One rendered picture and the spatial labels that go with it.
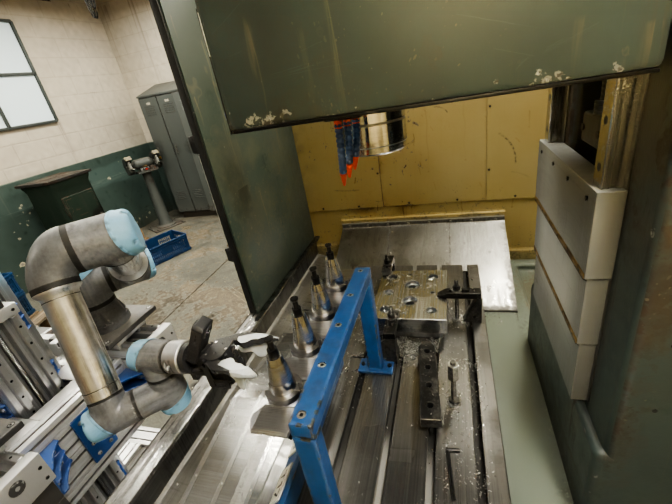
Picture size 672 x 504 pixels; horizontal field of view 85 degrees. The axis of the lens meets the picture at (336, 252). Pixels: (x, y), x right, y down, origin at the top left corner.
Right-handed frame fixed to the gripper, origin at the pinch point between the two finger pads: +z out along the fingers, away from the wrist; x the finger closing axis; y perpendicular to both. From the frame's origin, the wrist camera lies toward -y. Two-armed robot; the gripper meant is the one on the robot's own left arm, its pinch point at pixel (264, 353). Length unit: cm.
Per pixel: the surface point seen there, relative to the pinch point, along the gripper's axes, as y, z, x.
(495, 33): -48, 45, -12
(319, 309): -4.4, 10.3, -8.9
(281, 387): -4.9, 10.9, 12.8
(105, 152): -18, -446, -381
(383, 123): -36, 24, -37
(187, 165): 25, -346, -420
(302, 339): -5.4, 10.6, 1.9
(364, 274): -3.1, 16.5, -25.2
